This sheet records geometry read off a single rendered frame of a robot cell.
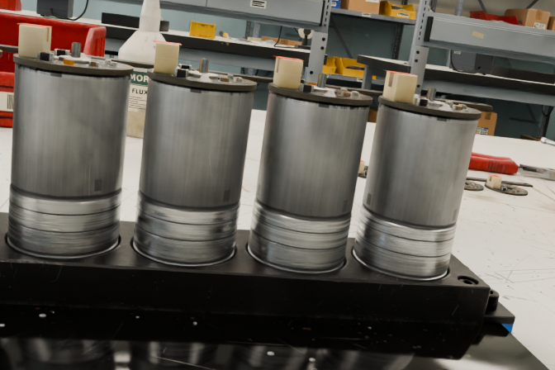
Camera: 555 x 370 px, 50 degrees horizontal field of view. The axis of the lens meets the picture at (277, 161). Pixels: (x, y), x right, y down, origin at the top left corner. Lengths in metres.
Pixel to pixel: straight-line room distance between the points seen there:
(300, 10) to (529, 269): 2.21
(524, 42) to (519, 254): 2.54
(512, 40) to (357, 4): 1.73
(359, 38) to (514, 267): 4.49
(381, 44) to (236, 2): 2.53
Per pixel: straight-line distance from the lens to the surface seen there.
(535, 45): 2.82
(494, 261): 0.25
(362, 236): 0.15
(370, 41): 4.74
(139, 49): 0.36
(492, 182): 0.37
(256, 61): 2.46
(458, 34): 2.64
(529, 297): 0.22
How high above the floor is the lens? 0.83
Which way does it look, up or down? 12 degrees down
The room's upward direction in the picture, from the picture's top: 8 degrees clockwise
